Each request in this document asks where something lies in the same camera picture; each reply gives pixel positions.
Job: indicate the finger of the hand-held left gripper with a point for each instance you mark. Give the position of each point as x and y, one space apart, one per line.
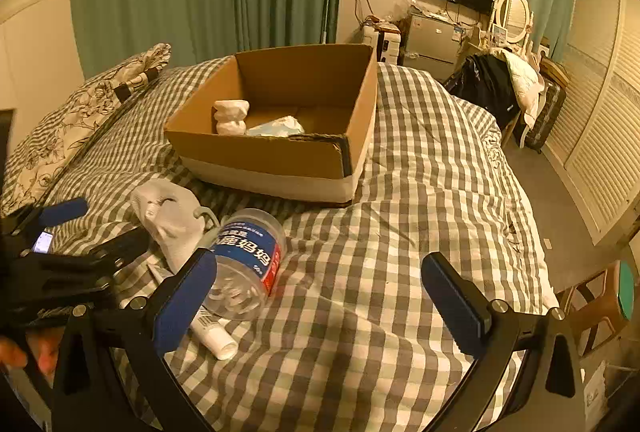
122 246
62 212

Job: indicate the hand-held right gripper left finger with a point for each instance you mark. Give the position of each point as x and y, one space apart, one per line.
185 302

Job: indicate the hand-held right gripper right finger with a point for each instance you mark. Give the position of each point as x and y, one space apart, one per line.
452 299

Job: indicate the white tube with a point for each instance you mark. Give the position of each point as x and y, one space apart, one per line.
220 342

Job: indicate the white face mask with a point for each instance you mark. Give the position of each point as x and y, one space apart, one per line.
165 212

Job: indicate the clear plastic bottle blue label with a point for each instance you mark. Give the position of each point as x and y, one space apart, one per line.
250 252

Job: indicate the cardboard box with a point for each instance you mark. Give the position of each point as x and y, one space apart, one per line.
320 76

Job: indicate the person's left hand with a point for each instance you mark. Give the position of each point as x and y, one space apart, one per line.
22 352

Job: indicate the floral pillow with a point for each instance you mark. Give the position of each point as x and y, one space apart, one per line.
75 121

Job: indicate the brown stool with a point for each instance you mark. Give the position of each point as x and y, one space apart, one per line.
600 307

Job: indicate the white rolled cloth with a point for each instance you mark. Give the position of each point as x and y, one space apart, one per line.
230 116

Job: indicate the light blue tissue packet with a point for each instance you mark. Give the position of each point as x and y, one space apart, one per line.
275 126

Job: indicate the dark suitcase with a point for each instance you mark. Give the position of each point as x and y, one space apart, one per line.
546 114

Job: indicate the black jacket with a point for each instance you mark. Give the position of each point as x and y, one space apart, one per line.
487 84

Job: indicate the white garment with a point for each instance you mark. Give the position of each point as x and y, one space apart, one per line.
527 84

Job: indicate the louvered wardrobe doors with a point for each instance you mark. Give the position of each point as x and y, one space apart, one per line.
600 111

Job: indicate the grey mini fridge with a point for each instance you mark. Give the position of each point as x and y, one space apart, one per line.
430 44

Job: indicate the white appliance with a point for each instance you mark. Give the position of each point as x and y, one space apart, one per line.
387 44

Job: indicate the white oval vanity mirror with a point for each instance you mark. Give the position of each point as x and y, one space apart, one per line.
515 14

